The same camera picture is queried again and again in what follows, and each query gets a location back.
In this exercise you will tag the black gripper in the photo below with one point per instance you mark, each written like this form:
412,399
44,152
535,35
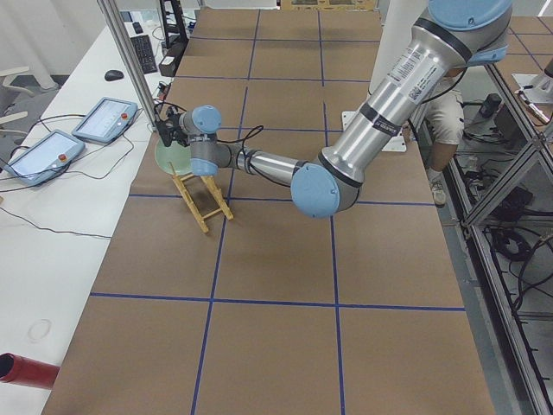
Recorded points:
173,125

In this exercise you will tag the pale green plate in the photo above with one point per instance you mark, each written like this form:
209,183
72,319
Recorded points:
173,160

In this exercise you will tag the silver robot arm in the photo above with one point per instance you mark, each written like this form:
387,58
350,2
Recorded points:
447,35

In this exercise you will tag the wooden plate rack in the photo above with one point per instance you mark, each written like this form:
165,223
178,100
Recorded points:
204,202

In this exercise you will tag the black box device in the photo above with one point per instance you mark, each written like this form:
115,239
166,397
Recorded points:
171,60

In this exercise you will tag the far teach pendant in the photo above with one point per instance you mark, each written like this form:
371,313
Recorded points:
106,121

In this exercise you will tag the teach pendant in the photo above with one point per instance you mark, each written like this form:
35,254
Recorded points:
106,121
45,159

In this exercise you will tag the black computer mouse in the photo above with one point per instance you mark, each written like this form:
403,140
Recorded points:
113,75

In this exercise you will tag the black keyboard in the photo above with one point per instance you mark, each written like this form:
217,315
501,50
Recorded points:
144,52

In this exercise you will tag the near teach pendant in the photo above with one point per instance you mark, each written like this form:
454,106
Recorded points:
45,159

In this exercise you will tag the person in beige shirt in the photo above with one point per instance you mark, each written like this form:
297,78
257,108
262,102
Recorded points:
446,118

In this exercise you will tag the red cylinder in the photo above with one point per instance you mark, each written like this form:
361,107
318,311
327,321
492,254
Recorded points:
23,371

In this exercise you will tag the white pedestal column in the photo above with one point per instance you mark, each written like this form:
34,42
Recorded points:
380,117

